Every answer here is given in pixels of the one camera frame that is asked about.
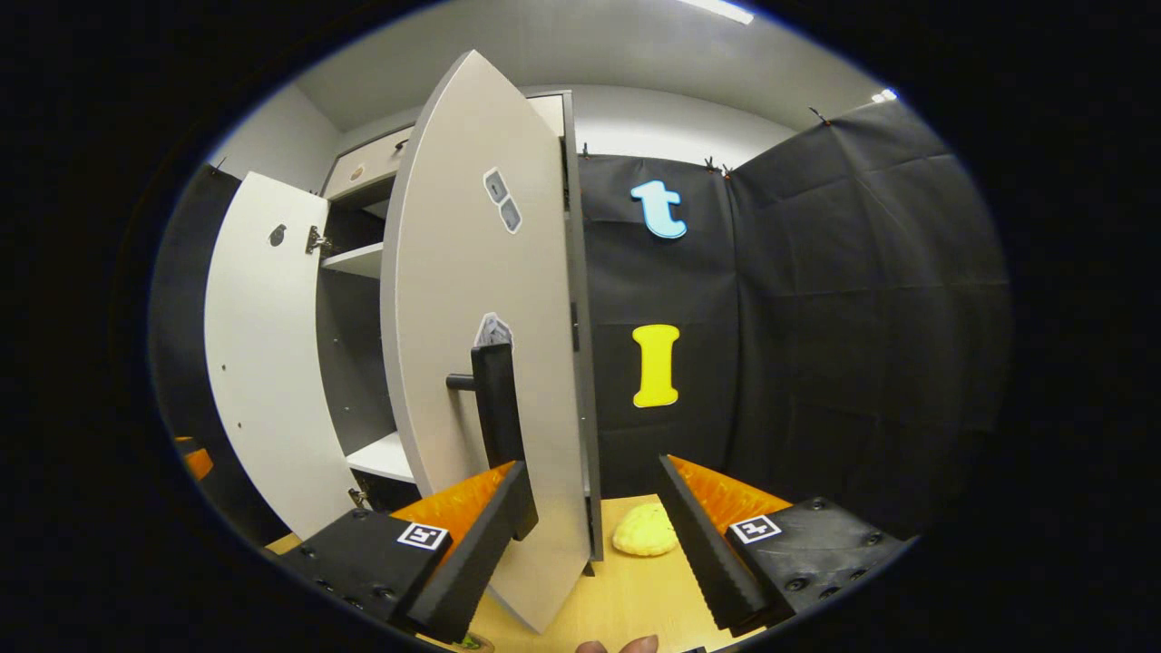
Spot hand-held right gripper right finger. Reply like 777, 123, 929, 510
658, 453, 911, 636

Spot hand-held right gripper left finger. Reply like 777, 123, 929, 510
277, 460, 540, 645

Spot white cabinet door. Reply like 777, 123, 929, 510
204, 171, 359, 541
379, 50, 595, 636

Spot grey and white cabinet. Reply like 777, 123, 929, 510
313, 89, 604, 565

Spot yellow lumpy ball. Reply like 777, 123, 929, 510
611, 504, 679, 557

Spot black backdrop cloth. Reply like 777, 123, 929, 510
150, 98, 1012, 545

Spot long ceiling light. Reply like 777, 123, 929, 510
680, 0, 756, 25

